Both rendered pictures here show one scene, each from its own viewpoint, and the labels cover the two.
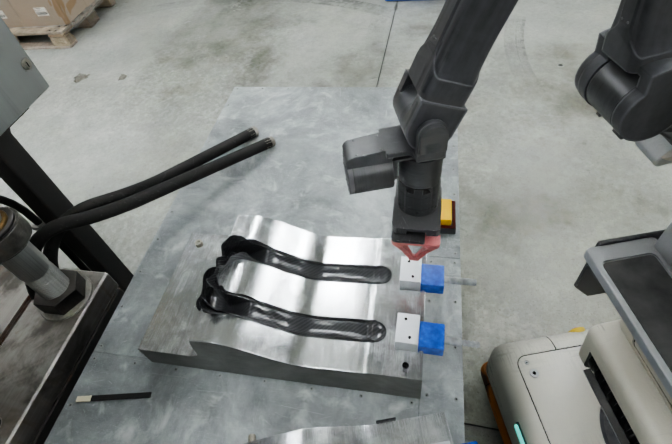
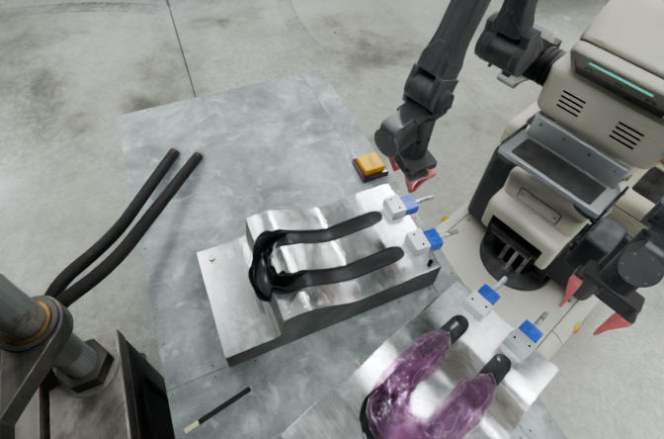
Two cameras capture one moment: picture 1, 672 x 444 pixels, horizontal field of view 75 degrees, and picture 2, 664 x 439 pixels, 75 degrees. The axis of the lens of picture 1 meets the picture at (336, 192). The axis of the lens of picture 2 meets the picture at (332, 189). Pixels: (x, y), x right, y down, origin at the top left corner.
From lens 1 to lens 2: 0.46 m
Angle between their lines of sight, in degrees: 27
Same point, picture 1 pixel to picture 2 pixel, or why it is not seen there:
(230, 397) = (313, 353)
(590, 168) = (391, 108)
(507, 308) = not seen: hidden behind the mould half
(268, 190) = (225, 196)
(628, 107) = (519, 58)
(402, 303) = (400, 227)
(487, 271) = not seen: hidden behind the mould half
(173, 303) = (227, 311)
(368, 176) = (405, 139)
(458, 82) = (458, 64)
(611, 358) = (509, 211)
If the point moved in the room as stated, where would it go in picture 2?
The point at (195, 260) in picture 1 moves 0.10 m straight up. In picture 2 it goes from (218, 272) to (210, 249)
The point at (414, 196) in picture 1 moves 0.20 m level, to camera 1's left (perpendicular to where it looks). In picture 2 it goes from (421, 145) to (344, 196)
